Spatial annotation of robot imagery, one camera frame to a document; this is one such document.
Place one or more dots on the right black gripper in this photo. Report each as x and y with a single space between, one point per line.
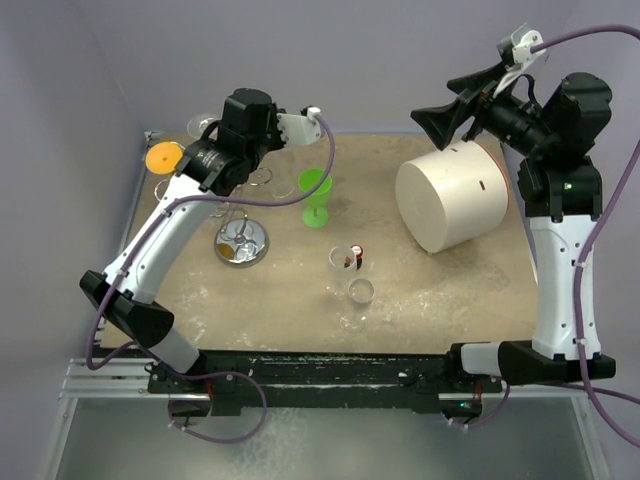
442 120

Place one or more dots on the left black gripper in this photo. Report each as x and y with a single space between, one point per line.
278 141

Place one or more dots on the clear wine glass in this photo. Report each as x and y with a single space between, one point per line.
269 183
360 295
198 124

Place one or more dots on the orange plastic wine glass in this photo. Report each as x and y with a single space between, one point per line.
162 158

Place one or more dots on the clear glass with red item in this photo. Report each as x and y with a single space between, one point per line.
342 268

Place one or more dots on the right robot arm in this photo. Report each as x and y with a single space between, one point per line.
563 201

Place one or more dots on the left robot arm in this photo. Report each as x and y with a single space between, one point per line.
206 172

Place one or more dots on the green plastic wine glass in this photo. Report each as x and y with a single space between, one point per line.
315 214

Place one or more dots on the clear wine glass front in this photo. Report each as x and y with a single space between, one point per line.
360 295

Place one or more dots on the white cylindrical container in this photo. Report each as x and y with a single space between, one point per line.
448 197

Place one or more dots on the small red capped bottle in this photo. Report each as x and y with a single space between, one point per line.
358 252

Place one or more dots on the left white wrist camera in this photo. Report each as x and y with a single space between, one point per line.
299 129

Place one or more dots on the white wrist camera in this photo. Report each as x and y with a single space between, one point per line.
299 129
517 56

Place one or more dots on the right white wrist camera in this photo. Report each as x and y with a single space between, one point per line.
517 56

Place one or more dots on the silver wire glass rack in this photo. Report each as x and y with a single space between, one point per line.
240 241

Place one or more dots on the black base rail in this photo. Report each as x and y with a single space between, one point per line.
235 380

